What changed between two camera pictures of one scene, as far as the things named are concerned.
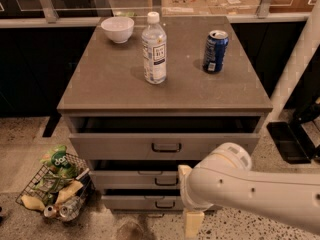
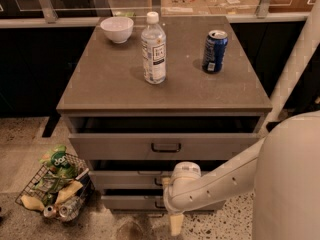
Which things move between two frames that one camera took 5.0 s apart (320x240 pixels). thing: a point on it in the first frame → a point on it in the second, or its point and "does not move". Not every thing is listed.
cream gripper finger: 192,224 → 176,223
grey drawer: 134,179 does not move
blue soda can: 216,45 does not move
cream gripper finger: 184,171 → 166,182
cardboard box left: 183,1 does not move
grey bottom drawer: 143,202 does not move
